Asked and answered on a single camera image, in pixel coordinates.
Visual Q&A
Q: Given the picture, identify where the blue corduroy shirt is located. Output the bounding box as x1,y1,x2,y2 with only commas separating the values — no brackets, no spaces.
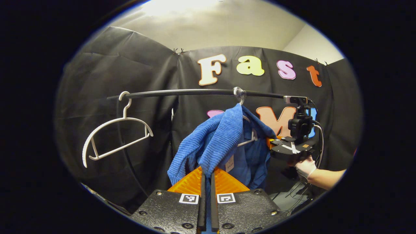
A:
167,103,277,192

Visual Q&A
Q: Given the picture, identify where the clear tape wad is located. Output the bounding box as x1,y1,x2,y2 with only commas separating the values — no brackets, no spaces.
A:
233,86,247,100

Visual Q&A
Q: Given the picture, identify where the bundle of black floor cables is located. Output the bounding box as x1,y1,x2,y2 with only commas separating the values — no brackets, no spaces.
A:
272,181,314,213

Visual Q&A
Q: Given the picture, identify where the black clothes rail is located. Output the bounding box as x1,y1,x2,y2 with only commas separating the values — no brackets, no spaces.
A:
107,88,312,199

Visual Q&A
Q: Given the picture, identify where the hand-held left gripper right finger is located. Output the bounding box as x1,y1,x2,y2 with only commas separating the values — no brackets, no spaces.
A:
211,166,288,234

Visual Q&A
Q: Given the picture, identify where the white plastic hanger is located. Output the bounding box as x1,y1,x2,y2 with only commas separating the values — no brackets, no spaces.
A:
82,91,154,168
233,87,258,147

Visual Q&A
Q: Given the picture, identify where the black backdrop cloth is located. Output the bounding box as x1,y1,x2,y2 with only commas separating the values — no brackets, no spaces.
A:
55,26,363,212

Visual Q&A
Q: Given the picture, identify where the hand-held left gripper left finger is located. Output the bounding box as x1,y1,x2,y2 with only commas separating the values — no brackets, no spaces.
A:
130,166,207,234

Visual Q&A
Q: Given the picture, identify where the grey cable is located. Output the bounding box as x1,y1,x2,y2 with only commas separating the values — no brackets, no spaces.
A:
314,124,325,169

